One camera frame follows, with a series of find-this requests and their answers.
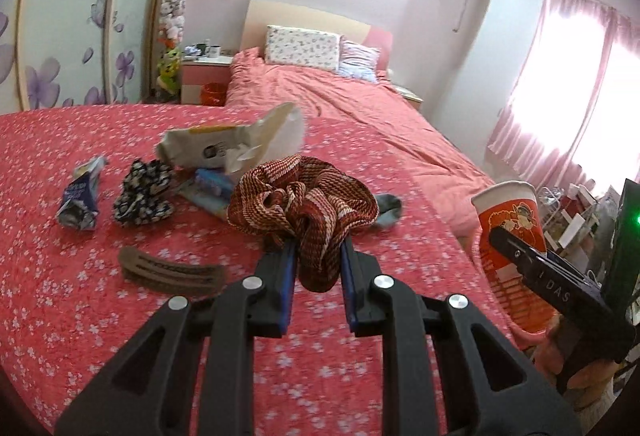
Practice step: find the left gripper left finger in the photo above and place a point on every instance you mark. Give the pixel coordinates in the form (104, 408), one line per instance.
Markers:
(190, 349)

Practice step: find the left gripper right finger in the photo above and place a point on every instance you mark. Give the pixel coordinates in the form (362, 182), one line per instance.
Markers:
(446, 368)

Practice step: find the red striped scrunchie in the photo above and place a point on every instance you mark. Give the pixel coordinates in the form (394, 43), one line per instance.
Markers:
(306, 200)

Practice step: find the orange paper cup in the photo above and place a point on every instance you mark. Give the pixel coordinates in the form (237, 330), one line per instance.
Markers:
(510, 224)

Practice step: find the blue floral hand cream tube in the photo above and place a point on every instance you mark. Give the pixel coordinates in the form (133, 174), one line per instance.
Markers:
(210, 190)

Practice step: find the yellow snack bag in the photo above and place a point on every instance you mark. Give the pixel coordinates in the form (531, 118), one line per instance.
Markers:
(236, 149)

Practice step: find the blue white wrapper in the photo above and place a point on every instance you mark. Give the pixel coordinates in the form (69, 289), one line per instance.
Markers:
(78, 209)

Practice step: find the orange plastic laundry basket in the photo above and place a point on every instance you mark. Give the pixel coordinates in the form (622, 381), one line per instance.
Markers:
(527, 316)

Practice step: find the grey sock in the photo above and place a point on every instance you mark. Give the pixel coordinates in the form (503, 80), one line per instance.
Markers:
(389, 211)

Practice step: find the brown hair clip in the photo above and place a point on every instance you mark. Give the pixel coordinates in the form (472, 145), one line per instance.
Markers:
(160, 275)

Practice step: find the red floral bedspread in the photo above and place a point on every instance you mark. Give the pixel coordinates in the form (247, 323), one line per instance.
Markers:
(66, 310)

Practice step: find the black white floral scrunchie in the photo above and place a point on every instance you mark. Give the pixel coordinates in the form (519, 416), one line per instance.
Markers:
(143, 198)

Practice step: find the pink curtain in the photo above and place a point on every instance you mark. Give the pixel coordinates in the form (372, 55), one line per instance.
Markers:
(573, 114)

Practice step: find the pink striped pillow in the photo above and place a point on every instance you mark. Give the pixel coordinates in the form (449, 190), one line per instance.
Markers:
(358, 61)

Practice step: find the salmon pink duvet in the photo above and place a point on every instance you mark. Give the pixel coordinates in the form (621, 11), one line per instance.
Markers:
(445, 175)

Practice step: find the red bin under nightstand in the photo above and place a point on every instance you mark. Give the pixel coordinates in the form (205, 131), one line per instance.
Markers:
(214, 94)

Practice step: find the white floral pillow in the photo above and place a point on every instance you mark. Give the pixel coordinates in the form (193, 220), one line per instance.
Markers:
(302, 47)

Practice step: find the pink white nightstand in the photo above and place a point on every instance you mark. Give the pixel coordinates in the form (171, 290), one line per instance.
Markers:
(201, 71)

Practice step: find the white mug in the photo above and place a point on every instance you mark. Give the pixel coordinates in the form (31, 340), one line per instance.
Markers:
(214, 51)

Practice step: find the white air conditioner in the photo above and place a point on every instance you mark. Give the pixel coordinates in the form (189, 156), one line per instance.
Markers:
(431, 43)

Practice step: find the beige pink headboard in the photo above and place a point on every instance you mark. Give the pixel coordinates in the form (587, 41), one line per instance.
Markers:
(261, 13)

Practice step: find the clear column of plush toys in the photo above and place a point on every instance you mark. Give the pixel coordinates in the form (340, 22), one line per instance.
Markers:
(167, 51)

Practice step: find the floral sliding wardrobe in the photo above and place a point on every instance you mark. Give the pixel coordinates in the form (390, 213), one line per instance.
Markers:
(58, 53)

